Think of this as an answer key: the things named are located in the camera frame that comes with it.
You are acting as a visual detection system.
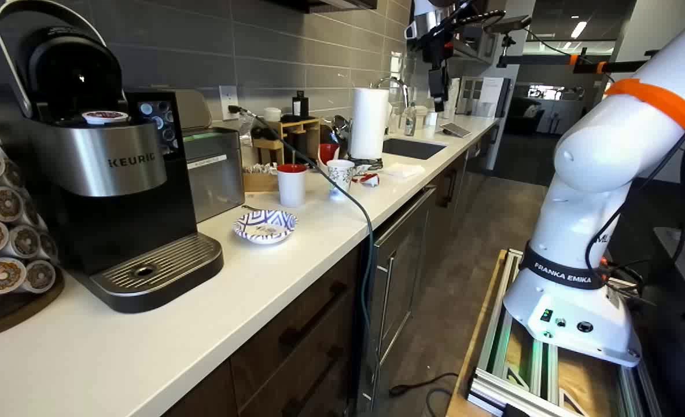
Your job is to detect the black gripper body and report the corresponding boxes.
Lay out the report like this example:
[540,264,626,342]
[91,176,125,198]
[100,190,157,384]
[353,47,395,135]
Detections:
[422,6,468,102]

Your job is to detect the patterned paper cup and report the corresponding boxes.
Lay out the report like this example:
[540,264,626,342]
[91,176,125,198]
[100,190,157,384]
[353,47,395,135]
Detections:
[324,158,357,204]

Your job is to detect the white cup with red band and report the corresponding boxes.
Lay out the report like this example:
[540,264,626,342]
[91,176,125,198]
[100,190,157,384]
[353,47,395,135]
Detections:
[276,160,309,210]

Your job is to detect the white paper towel roll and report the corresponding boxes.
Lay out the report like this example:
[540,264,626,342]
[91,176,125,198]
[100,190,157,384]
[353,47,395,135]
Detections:
[346,85,390,164]

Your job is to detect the dark kitchen sink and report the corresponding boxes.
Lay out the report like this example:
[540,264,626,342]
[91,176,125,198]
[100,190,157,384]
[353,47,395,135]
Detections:
[381,136,449,162]

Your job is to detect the small red white object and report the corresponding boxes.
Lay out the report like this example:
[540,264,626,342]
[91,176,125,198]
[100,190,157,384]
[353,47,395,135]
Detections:
[352,168,383,190]

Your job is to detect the black bottle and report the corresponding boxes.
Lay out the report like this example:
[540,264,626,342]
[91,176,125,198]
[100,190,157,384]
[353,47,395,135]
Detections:
[289,88,312,121]

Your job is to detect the red mug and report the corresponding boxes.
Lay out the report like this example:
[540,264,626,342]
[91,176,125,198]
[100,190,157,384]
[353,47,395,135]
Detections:
[318,140,342,166]

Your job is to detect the wooden countertop rack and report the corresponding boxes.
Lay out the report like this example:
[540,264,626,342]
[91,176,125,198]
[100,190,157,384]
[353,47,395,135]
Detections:
[249,113,324,168]

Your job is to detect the brown cardboard box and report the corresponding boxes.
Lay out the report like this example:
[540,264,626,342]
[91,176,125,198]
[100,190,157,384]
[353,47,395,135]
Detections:
[240,164,283,196]

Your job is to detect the blue patterned ceramic bowl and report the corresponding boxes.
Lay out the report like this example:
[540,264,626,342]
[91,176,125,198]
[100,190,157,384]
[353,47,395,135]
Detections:
[232,206,299,247]

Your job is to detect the stainless steel countertop appliance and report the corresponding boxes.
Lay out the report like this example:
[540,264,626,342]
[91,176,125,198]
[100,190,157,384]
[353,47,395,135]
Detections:
[173,88,248,224]

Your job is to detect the dark wood base cabinets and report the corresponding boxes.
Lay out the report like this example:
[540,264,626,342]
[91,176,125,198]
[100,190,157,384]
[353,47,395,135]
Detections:
[164,125,506,417]

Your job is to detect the white coffee pod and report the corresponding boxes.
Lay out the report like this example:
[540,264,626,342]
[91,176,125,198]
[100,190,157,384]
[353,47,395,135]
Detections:
[80,108,132,129]

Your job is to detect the black silver Keurig coffee machine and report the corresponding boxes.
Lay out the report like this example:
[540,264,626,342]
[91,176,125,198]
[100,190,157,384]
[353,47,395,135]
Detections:
[0,0,227,315]

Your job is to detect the black coffee pod carousel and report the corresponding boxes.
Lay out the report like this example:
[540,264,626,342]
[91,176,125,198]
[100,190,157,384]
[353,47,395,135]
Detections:
[0,84,68,342]

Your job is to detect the white wall outlet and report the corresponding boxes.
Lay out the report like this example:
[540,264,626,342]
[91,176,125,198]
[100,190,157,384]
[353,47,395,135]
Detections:
[217,84,240,121]

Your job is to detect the teal blue cable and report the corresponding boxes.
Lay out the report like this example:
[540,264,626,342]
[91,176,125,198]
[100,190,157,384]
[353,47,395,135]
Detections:
[230,102,381,417]

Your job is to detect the orange strap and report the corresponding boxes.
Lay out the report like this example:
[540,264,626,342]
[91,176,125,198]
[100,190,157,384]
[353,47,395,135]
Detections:
[603,76,685,140]

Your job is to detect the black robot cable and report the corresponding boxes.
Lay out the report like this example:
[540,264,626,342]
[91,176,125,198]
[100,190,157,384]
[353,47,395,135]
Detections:
[584,100,685,306]

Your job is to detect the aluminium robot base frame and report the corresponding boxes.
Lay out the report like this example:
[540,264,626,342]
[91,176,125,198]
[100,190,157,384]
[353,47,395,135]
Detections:
[445,246,668,417]

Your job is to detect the black floor cable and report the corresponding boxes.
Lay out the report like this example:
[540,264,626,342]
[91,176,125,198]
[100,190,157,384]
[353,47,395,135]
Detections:
[386,367,462,417]

